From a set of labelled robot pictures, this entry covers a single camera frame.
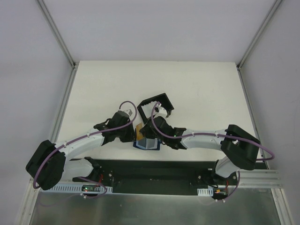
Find gold credit card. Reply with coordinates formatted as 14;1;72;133
135;123;144;141

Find blue leather card holder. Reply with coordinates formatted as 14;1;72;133
133;138;161;150

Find black plastic card rack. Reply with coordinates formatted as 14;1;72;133
136;93;175;124

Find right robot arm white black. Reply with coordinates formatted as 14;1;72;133
140;116;260;185

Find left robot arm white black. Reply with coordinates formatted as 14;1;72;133
25;110;135;190

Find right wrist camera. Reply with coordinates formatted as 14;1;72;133
155;103;167;114

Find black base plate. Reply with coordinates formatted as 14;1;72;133
72;158;237;195

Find left white cable duct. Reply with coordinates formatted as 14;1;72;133
41;183;113;195

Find white cable duct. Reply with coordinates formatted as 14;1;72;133
197;187;214;197
41;183;113;195

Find right white cable duct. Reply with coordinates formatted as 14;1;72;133
197;187;214;197

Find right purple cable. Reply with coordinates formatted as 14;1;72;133
151;101;275;204

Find right aluminium frame post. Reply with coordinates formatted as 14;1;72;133
236;0;284;71

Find aluminium frame post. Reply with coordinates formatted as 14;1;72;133
36;0;76;68
236;0;284;71

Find left aluminium frame post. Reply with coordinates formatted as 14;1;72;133
36;0;76;68

